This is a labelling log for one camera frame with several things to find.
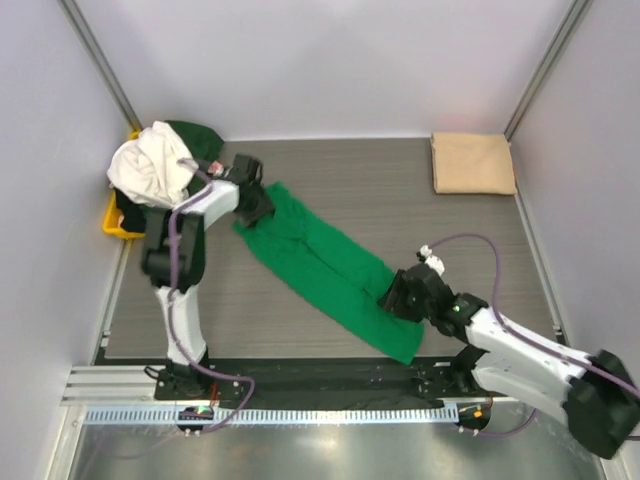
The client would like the white slotted cable duct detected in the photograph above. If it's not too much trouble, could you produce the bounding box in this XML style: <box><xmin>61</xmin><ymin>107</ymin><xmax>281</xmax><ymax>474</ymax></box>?
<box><xmin>84</xmin><ymin>404</ymin><xmax>459</xmax><ymax>427</ymax></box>

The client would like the folded beige t-shirt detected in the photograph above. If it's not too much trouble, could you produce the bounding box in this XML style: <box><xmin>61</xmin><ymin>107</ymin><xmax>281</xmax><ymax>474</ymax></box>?
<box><xmin>430</xmin><ymin>132</ymin><xmax>517</xmax><ymax>196</ymax></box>

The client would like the dark green t-shirt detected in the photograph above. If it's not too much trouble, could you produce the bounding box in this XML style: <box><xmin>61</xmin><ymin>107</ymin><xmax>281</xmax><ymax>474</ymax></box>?
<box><xmin>112</xmin><ymin>119</ymin><xmax>225</xmax><ymax>234</ymax></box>

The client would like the white t-shirt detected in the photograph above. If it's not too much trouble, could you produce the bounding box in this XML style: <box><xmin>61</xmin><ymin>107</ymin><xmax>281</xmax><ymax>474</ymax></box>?
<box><xmin>107</xmin><ymin>121</ymin><xmax>196</xmax><ymax>208</ymax></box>

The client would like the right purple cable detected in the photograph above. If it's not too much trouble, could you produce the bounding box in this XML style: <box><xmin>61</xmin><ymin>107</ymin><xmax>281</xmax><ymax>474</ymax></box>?
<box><xmin>427</xmin><ymin>232</ymin><xmax>640</xmax><ymax>441</ymax></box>

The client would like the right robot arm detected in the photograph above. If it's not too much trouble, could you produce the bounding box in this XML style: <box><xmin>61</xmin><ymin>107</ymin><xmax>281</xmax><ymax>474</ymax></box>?
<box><xmin>378</xmin><ymin>263</ymin><xmax>639</xmax><ymax>460</ymax></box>

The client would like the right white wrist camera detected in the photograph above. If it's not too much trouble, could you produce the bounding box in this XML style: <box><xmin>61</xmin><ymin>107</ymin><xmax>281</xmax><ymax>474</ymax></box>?
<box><xmin>416</xmin><ymin>244</ymin><xmax>445</xmax><ymax>276</ymax></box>

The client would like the bright green t-shirt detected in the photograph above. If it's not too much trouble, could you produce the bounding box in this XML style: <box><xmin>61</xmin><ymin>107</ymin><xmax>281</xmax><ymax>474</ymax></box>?
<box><xmin>233</xmin><ymin>182</ymin><xmax>424</xmax><ymax>365</ymax></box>

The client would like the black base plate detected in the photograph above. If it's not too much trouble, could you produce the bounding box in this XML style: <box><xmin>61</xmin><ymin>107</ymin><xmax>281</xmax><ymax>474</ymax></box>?
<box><xmin>144</xmin><ymin>357</ymin><xmax>489</xmax><ymax>411</ymax></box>

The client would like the right aluminium frame post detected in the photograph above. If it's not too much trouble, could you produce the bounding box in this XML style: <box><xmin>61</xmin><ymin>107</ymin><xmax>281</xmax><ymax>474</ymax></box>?
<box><xmin>504</xmin><ymin>0</ymin><xmax>593</xmax><ymax>142</ymax></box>

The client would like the pink garment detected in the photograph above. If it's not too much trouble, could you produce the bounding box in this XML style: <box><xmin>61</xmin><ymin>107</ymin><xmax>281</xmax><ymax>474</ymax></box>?
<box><xmin>208</xmin><ymin>161</ymin><xmax>224</xmax><ymax>176</ymax></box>

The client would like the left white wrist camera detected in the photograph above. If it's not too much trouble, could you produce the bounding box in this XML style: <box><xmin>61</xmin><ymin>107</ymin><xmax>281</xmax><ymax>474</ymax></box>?
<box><xmin>207</xmin><ymin>161</ymin><xmax>228</xmax><ymax>178</ymax></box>

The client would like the yellow plastic bin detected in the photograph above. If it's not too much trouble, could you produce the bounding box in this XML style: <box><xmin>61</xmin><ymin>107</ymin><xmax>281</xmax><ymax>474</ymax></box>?
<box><xmin>102</xmin><ymin>130</ymin><xmax>149</xmax><ymax>240</ymax></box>

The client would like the left aluminium frame post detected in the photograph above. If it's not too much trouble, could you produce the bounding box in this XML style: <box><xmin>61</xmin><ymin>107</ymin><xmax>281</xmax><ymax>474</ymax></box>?
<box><xmin>57</xmin><ymin>0</ymin><xmax>142</xmax><ymax>131</ymax></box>

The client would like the aluminium front rail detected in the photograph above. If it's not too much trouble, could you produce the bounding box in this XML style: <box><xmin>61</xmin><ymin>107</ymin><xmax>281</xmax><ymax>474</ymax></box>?
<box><xmin>59</xmin><ymin>359</ymin><xmax>610</xmax><ymax>407</ymax></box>

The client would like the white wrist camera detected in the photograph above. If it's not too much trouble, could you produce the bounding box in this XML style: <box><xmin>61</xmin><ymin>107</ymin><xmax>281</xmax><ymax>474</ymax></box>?
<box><xmin>416</xmin><ymin>244</ymin><xmax>445</xmax><ymax>276</ymax></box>
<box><xmin>207</xmin><ymin>161</ymin><xmax>228</xmax><ymax>178</ymax></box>

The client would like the aluminium frame post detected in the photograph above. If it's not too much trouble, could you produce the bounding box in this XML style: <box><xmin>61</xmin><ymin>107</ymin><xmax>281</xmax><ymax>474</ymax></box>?
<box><xmin>57</xmin><ymin>0</ymin><xmax>142</xmax><ymax>131</ymax></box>
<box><xmin>504</xmin><ymin>0</ymin><xmax>593</xmax><ymax>142</ymax></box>

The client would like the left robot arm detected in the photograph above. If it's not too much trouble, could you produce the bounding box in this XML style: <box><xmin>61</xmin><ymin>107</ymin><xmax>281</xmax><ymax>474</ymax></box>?
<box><xmin>140</xmin><ymin>154</ymin><xmax>275</xmax><ymax>400</ymax></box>

